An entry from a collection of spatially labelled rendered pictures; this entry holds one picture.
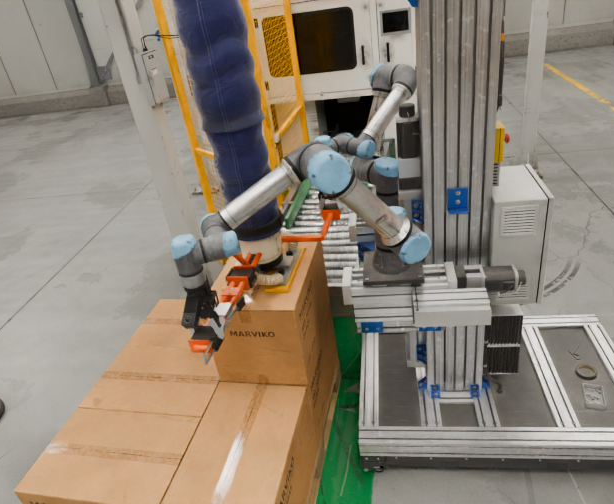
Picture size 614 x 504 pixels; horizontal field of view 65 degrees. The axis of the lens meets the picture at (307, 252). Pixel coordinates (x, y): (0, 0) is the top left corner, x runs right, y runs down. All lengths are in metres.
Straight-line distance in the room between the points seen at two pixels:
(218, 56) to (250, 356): 1.16
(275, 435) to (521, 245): 1.18
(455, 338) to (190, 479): 1.24
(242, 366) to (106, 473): 0.63
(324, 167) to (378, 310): 0.74
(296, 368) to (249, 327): 0.27
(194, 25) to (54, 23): 11.28
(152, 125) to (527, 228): 2.31
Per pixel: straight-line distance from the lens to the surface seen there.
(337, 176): 1.41
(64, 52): 12.99
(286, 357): 2.04
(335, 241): 3.10
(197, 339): 1.60
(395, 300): 1.90
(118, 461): 2.14
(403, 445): 2.32
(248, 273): 1.86
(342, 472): 2.51
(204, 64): 1.75
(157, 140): 3.34
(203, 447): 2.03
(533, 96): 5.12
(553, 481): 2.56
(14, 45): 13.62
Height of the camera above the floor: 2.05
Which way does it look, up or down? 30 degrees down
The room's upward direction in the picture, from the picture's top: 9 degrees counter-clockwise
